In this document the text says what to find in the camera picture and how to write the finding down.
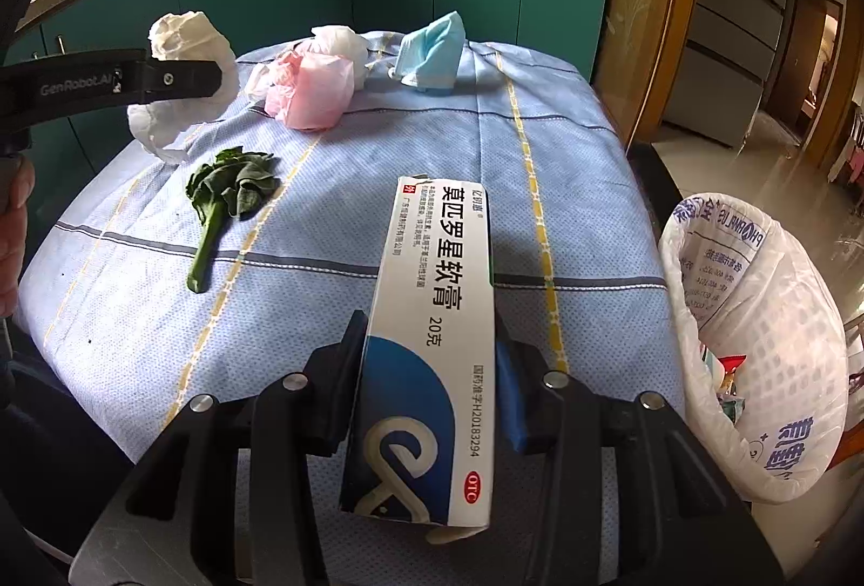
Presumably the white blue medicine box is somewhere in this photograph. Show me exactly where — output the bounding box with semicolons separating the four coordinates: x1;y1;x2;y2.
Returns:
340;177;496;543

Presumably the white tissue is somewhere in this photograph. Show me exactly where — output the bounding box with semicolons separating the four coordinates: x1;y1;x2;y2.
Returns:
127;11;239;165

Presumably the green vegetable leaf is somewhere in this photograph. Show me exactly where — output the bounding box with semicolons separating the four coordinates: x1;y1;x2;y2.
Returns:
185;146;280;293

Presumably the pink plastic bag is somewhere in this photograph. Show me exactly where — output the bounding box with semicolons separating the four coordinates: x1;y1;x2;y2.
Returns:
264;51;356;131

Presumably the white bag with red item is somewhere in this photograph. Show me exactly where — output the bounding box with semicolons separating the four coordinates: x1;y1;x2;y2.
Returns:
243;24;369;99

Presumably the blue face mask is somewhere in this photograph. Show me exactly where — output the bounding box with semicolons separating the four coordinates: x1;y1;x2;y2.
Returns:
388;11;465;93

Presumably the white plastic trash bag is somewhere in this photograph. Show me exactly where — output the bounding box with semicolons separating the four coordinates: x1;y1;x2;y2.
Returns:
659;192;849;504

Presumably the left hand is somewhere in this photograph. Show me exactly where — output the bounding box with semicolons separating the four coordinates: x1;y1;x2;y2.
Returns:
0;157;35;318

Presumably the blue checked tablecloth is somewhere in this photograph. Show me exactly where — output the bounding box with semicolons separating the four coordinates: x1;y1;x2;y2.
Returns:
13;30;687;583

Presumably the grey refrigerator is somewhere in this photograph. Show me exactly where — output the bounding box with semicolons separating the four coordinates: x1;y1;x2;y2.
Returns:
663;0;786;149

